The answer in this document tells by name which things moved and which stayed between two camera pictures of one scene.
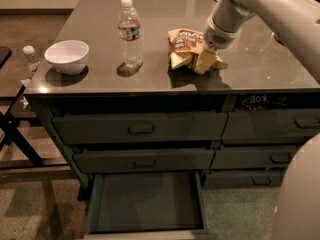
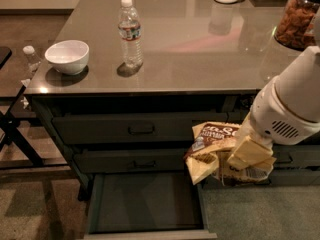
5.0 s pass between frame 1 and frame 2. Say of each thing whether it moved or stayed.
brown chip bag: moved
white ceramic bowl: stayed
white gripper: moved
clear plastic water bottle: stayed
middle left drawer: stayed
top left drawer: stayed
